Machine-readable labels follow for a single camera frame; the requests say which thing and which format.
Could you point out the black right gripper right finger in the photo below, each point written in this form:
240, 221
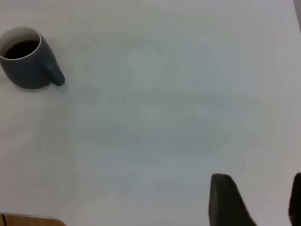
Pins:
296, 200

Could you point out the dark grey ceramic mug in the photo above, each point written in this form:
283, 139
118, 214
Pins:
28, 73

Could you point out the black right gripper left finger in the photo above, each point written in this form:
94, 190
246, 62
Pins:
225, 204

